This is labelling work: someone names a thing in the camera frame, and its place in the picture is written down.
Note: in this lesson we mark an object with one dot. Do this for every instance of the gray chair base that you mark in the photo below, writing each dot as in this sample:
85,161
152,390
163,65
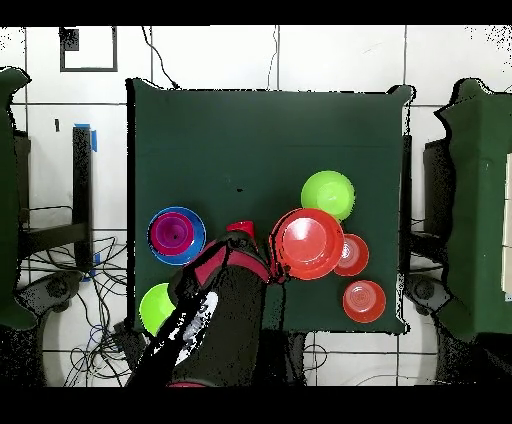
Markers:
424,292

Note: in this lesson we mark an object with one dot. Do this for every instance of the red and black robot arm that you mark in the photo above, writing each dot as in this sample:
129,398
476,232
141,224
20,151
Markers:
228,320

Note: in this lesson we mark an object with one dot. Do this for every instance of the dark green table cloth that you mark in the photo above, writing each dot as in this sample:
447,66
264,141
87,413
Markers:
260,140

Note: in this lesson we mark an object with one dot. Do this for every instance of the black square floor frame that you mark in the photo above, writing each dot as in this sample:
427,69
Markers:
68,40

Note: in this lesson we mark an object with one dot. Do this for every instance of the black stool frame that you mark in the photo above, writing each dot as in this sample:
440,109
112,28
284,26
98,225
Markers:
82,180

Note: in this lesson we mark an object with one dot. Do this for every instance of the black power box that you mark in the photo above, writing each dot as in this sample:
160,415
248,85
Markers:
128,340

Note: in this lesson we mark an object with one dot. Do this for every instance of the small orange bowl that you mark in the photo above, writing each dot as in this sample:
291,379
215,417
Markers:
356,256
364,302

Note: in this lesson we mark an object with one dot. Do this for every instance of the pink bowl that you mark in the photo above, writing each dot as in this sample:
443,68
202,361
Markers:
160,248

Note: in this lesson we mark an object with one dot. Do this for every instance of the red cup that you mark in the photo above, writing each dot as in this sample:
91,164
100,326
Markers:
240,227

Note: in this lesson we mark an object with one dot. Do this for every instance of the green covered side table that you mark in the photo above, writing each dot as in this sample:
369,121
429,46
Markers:
480,220
8,200

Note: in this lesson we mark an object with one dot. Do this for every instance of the black chair base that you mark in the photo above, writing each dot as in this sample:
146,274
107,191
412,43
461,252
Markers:
52,290

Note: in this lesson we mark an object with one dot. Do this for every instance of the green bowl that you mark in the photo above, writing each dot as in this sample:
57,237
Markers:
154,308
328,192

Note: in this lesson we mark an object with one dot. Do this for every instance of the large orange bowl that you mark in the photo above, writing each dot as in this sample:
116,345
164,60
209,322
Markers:
308,244

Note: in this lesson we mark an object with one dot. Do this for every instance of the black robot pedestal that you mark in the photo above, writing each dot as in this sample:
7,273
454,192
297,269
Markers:
286,360

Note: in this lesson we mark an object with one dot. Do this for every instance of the blue bowl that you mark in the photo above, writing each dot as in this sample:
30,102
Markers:
198,236

